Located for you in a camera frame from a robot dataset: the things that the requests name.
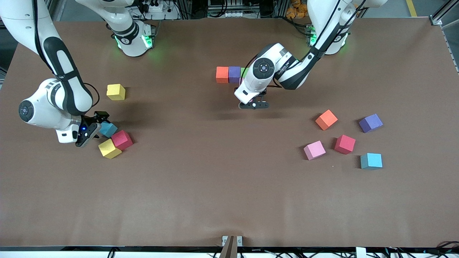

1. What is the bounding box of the light blue foam block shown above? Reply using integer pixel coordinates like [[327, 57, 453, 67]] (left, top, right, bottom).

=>
[[360, 153, 383, 170], [99, 122, 118, 138]]

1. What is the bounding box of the pink foam block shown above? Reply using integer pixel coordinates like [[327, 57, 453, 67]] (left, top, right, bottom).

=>
[[303, 140, 327, 161]]

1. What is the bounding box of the yellow foam block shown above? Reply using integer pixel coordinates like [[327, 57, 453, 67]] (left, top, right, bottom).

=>
[[98, 139, 122, 159], [106, 83, 126, 101]]

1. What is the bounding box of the red foam block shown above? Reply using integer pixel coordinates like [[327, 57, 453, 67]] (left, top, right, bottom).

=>
[[334, 135, 356, 155], [110, 130, 134, 150]]

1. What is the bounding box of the white power strip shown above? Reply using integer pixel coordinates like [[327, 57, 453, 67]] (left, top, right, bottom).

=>
[[212, 10, 259, 18], [142, 0, 169, 13]]

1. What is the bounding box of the bag of orange items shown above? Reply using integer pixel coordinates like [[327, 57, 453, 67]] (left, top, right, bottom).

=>
[[286, 0, 309, 19]]

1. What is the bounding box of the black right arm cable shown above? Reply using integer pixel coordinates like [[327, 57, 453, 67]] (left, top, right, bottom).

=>
[[32, 0, 110, 121]]

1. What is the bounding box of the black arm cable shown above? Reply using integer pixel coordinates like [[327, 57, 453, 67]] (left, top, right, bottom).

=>
[[238, 0, 366, 88], [32, 0, 110, 121]]

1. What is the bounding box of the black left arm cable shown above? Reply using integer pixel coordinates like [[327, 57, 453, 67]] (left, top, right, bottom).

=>
[[238, 0, 366, 88]]

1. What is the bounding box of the small metal bracket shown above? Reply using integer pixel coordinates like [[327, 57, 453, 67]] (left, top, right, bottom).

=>
[[222, 235, 243, 247]]

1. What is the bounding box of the brown post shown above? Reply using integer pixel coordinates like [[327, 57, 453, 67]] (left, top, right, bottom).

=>
[[219, 235, 238, 258]]

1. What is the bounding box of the aluminium frame post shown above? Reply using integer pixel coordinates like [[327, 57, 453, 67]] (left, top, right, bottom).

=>
[[429, 0, 459, 26]]

